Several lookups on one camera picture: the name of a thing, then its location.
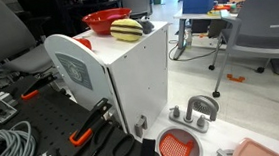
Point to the yellow striped plush sponge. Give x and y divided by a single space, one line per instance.
126 35

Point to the red plastic bowl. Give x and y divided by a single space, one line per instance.
98 24

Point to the white toy kitchen cabinet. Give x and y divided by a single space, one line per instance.
139 74

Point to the grey plush mouse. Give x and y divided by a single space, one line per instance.
147 26

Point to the red toy pepper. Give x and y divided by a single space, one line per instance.
85 43

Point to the grey toy faucet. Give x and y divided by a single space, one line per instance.
189 122

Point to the pink plush radish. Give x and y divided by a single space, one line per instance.
114 16

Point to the black scissors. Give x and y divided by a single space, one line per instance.
128 149

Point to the black rectangular block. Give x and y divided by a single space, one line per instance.
147 151

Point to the white desk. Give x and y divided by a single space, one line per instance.
188 16

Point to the orange toy strainer basket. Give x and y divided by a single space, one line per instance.
175 150

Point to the small orange floor tape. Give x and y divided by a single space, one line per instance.
236 78

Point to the white toy sink counter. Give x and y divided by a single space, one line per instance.
224 133

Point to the grey office chair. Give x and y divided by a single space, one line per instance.
262 24
2 28

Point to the pink toy tray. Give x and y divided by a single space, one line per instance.
255 150

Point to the grey mounting plate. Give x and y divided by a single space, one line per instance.
5 113

